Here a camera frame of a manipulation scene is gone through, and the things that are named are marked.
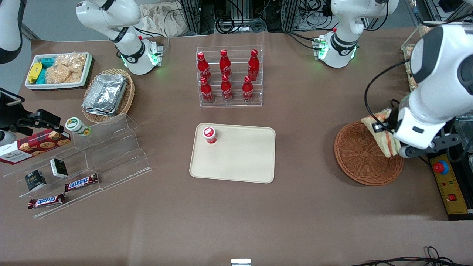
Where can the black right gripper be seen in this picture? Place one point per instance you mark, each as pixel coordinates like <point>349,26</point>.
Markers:
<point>14,116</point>

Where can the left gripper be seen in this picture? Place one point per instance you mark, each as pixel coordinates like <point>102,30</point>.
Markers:
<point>393,118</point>

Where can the sandwich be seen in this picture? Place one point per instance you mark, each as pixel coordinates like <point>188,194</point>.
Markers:
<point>384,142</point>

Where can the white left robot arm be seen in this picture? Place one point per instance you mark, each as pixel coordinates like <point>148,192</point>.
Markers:
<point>439,74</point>

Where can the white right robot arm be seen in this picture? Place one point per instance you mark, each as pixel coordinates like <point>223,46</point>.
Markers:
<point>129,48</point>

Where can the white rectangular snack tray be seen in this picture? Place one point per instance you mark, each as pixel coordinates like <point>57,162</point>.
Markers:
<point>44,85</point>

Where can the round brown wicker basket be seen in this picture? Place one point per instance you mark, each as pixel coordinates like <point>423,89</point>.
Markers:
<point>358,159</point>

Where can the oval light wicker basket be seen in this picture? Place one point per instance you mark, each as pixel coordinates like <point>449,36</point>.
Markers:
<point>127,99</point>

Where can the beige plastic tray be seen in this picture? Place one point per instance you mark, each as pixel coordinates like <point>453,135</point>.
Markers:
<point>240,159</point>

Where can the red tartan cookie box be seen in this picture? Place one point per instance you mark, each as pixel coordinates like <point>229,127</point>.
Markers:
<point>37,146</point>

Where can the green and white bottle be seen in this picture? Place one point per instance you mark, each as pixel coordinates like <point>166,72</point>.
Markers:
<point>74,125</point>

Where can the teal snack pack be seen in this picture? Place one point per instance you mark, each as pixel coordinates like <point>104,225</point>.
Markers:
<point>42,77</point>
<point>47,62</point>

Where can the clear-wrapped cracker pack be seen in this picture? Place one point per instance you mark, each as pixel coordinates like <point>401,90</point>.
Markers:
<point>61,75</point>
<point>72,61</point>

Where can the yellow snack pack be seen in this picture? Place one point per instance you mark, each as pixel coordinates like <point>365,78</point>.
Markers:
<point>35,72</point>

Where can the black box with white side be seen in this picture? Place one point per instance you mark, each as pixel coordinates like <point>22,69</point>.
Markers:
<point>59,168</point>

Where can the silver foil container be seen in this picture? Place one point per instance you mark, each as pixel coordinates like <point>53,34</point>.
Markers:
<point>107,90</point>
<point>99,112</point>

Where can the black box with gold print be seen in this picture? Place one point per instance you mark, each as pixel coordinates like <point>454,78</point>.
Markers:
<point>35,181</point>

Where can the Snickers chocolate bar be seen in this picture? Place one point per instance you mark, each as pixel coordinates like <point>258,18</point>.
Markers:
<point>46,201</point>
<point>81,182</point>

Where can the clear acrylic snack box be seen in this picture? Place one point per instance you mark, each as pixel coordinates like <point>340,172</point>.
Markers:
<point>406,50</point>

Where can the clear plastic container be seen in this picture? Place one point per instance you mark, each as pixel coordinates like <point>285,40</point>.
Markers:
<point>465,129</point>

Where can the clear acrylic stepped stand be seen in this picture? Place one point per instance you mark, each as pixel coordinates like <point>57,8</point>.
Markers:
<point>118,155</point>

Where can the yellow emergency stop box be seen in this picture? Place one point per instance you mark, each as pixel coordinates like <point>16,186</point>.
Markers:
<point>452,184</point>

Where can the red cola bottle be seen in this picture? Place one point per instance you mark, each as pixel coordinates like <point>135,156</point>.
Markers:
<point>247,90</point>
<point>225,64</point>
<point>253,66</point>
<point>206,92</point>
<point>203,68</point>
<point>227,90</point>

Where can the beige plastic bag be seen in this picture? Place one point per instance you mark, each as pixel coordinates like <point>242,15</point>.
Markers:
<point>162,20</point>

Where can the clear acrylic bottle rack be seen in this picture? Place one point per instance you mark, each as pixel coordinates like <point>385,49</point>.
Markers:
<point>238,74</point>

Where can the red cup with white lid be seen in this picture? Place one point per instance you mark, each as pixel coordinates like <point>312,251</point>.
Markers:
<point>209,133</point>

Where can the small white grey device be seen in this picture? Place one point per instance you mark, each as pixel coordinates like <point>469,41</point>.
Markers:
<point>241,262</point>

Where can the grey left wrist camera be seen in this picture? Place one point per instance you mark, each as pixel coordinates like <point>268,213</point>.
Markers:
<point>406,152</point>

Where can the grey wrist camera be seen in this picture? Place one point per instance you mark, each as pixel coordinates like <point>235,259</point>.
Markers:
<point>5,138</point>
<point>406,152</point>

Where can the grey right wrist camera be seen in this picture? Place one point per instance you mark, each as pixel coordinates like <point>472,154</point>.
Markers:
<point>5,138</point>

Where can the dark metal camera bracket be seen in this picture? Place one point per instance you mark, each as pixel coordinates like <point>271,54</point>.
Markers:
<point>443,142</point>

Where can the black aluminium frame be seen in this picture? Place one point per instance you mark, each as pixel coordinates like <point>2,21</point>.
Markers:
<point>196,14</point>

